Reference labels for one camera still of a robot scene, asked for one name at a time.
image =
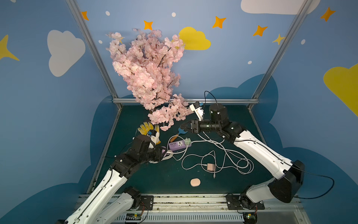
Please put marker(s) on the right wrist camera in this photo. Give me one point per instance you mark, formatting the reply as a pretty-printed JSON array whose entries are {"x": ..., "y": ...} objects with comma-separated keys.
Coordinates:
[{"x": 197, "y": 108}]

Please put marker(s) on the aluminium frame post right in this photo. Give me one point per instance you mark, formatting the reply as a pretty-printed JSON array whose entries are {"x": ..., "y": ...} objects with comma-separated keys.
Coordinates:
[{"x": 293, "y": 29}]

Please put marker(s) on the yellow white work glove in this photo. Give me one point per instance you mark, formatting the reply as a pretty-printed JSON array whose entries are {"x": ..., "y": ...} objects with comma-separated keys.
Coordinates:
[{"x": 145, "y": 127}]

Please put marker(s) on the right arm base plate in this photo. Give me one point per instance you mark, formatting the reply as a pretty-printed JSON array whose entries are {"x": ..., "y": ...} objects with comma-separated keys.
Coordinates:
[{"x": 238, "y": 202}]

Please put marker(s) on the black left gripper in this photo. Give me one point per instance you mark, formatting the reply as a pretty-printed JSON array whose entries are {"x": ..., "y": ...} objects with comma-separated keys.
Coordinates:
[{"x": 160, "y": 153}]

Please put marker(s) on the pink cherry blossom tree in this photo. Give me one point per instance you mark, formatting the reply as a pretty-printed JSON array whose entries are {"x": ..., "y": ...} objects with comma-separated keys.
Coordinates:
[{"x": 146, "y": 67}]

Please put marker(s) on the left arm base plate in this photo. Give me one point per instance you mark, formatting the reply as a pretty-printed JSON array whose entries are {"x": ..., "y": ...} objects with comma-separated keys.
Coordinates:
[{"x": 144, "y": 203}]

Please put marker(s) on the pink earbud case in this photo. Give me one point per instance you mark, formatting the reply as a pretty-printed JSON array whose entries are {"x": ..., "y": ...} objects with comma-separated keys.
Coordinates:
[{"x": 195, "y": 182}]

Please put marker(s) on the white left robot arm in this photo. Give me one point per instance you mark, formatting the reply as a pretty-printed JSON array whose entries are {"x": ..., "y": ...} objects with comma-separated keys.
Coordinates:
[{"x": 95, "y": 209}]

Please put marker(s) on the green usb charger plug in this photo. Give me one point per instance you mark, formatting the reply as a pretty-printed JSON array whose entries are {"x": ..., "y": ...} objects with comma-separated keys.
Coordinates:
[{"x": 187, "y": 141}]

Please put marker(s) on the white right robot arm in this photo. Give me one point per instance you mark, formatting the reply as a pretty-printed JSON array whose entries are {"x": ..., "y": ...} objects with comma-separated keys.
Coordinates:
[{"x": 288, "y": 176}]

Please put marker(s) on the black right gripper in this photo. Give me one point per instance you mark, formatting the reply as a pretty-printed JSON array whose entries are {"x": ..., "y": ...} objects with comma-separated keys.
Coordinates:
[{"x": 194, "y": 126}]

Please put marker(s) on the blue garden hand fork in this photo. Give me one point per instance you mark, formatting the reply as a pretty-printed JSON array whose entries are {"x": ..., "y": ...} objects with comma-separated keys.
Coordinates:
[{"x": 180, "y": 131}]

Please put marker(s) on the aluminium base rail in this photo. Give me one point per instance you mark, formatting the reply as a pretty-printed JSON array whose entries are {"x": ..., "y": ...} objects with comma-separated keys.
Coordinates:
[{"x": 208, "y": 208}]

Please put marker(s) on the aluminium frame post left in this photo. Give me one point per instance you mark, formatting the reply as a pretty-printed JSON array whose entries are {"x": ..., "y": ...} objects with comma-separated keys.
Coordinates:
[{"x": 77, "y": 14}]

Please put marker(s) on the aluminium frame post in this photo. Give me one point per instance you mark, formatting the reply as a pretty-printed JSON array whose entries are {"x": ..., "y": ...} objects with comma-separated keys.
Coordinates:
[
  {"x": 293, "y": 29},
  {"x": 77, "y": 14}
]

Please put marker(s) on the purple power strip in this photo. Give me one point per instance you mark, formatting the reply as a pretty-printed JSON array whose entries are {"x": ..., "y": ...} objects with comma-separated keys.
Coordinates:
[{"x": 178, "y": 145}]

